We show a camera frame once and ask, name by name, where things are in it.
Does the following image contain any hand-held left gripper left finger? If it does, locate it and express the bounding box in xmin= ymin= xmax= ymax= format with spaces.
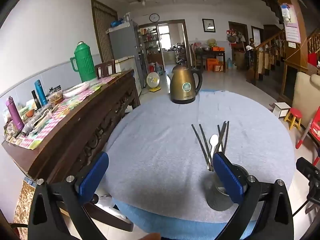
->
xmin=27 ymin=151 xmax=110 ymax=240

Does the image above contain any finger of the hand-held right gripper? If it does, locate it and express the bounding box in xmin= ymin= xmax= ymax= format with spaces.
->
xmin=296 ymin=157 xmax=320 ymax=180

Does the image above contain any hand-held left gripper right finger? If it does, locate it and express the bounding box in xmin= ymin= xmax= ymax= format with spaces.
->
xmin=212 ymin=152 xmax=295 ymax=240

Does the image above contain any metal utensil holder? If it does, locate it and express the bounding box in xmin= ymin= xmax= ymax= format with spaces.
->
xmin=207 ymin=164 xmax=249 ymax=212

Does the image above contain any white spoon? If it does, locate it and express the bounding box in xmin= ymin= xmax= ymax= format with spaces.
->
xmin=210 ymin=134 xmax=219 ymax=159

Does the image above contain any person's left hand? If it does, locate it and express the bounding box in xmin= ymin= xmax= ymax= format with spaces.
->
xmin=138 ymin=233 xmax=161 ymax=240

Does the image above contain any red plastic chair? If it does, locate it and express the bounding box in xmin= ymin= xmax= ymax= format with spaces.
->
xmin=295 ymin=118 xmax=320 ymax=166

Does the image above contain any carved wooden sideboard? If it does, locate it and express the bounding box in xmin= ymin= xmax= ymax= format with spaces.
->
xmin=1 ymin=69 xmax=142 ymax=183

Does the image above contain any red yellow stool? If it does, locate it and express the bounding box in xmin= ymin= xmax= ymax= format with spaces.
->
xmin=283 ymin=107 xmax=303 ymax=131

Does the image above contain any small white stool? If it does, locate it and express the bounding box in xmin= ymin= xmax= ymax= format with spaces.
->
xmin=271 ymin=102 xmax=292 ymax=119

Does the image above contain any checkered table cover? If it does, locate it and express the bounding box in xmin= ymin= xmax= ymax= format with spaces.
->
xmin=3 ymin=76 xmax=118 ymax=151

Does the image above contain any beige sofa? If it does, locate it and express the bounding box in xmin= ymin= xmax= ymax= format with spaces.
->
xmin=291 ymin=71 xmax=320 ymax=128

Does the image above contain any gold patterned cloth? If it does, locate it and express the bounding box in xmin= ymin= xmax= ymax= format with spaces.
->
xmin=13 ymin=180 xmax=36 ymax=233

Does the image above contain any blue tablecloth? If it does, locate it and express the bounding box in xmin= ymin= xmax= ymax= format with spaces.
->
xmin=112 ymin=89 xmax=253 ymax=240

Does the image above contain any white plate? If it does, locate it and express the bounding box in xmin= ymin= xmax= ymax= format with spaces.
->
xmin=62 ymin=82 xmax=91 ymax=99

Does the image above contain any glass jar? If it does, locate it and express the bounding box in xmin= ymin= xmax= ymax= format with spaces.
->
xmin=47 ymin=86 xmax=64 ymax=104

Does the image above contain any black bottle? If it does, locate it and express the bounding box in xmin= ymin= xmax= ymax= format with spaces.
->
xmin=31 ymin=90 xmax=42 ymax=110

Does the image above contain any teal bottle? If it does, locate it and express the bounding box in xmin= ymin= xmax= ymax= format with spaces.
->
xmin=34 ymin=79 xmax=49 ymax=106

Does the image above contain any purple bottle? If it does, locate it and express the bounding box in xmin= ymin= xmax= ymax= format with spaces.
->
xmin=6 ymin=96 xmax=25 ymax=131

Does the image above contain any gold electric kettle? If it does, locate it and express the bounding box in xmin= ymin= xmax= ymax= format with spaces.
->
xmin=167 ymin=60 xmax=203 ymax=105

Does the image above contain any wooden chair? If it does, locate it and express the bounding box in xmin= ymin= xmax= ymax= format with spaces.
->
xmin=95 ymin=60 xmax=116 ymax=79

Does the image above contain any green thermos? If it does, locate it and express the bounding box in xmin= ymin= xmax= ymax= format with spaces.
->
xmin=70 ymin=41 xmax=97 ymax=83

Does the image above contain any round fan heater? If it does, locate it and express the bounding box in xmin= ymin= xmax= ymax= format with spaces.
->
xmin=145 ymin=72 xmax=162 ymax=92

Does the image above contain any white chest freezer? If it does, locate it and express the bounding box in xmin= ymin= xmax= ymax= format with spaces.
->
xmin=114 ymin=55 xmax=143 ymax=90

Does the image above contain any orange box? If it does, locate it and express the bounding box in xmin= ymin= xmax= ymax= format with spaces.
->
xmin=206 ymin=58 xmax=224 ymax=72

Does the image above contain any wooden stair railing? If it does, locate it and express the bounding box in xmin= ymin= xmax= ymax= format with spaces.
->
xmin=254 ymin=28 xmax=287 ymax=76

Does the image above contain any dark wooden table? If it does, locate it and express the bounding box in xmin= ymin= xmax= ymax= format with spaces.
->
xmin=193 ymin=49 xmax=227 ymax=73

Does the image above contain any grey refrigerator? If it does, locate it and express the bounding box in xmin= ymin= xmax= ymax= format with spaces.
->
xmin=106 ymin=20 xmax=140 ymax=61

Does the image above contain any stocked storage shelf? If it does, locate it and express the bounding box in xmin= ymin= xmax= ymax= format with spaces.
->
xmin=138 ymin=26 xmax=161 ymax=63

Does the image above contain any brown wooden door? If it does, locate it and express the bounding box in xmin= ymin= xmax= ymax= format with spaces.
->
xmin=91 ymin=0 xmax=119 ymax=63

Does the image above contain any black cable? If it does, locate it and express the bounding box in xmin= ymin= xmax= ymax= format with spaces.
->
xmin=292 ymin=197 xmax=317 ymax=217

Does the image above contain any pink wall calendar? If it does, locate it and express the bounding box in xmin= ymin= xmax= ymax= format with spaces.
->
xmin=283 ymin=3 xmax=302 ymax=44

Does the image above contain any framed wall picture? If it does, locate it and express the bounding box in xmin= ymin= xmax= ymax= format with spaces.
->
xmin=202 ymin=18 xmax=216 ymax=33

